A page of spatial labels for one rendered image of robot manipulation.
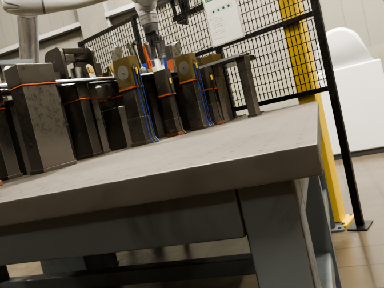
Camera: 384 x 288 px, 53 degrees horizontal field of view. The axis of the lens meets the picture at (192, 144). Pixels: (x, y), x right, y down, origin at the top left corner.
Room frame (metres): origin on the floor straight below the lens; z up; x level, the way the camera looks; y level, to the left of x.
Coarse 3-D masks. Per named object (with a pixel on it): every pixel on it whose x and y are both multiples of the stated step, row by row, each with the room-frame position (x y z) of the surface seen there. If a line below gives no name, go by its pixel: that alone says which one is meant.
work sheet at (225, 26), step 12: (204, 0) 2.40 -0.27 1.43; (216, 0) 2.35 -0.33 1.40; (228, 0) 2.30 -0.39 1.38; (216, 12) 2.36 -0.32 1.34; (228, 12) 2.31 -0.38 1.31; (216, 24) 2.37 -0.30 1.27; (228, 24) 2.32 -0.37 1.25; (240, 24) 2.28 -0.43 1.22; (216, 36) 2.38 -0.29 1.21; (228, 36) 2.33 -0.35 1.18; (240, 36) 2.29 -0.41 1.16
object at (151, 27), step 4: (152, 24) 1.94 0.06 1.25; (156, 24) 1.96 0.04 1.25; (144, 28) 1.95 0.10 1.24; (148, 28) 1.94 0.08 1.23; (152, 28) 1.94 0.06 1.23; (156, 28) 1.95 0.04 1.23; (144, 32) 1.96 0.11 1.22; (148, 32) 1.94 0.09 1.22; (152, 32) 1.95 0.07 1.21; (156, 32) 1.94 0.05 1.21; (148, 36) 1.98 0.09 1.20; (156, 36) 1.94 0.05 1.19; (152, 40) 1.96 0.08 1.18; (156, 40) 1.95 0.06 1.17; (152, 44) 1.97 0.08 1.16
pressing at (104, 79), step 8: (152, 72) 1.75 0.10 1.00; (56, 80) 1.40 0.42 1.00; (64, 80) 1.41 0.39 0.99; (72, 80) 1.44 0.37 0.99; (80, 80) 1.47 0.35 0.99; (88, 80) 1.57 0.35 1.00; (96, 80) 1.62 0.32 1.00; (104, 80) 1.66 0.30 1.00; (112, 80) 1.73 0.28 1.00; (0, 88) 1.31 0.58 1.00
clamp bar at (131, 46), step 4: (128, 44) 2.06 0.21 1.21; (132, 44) 2.06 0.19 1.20; (136, 44) 2.05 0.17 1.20; (128, 48) 2.06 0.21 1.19; (132, 48) 2.07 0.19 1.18; (132, 52) 2.05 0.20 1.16; (136, 52) 2.07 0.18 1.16; (136, 56) 2.08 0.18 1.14; (140, 64) 2.07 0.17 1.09; (140, 68) 2.07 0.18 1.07
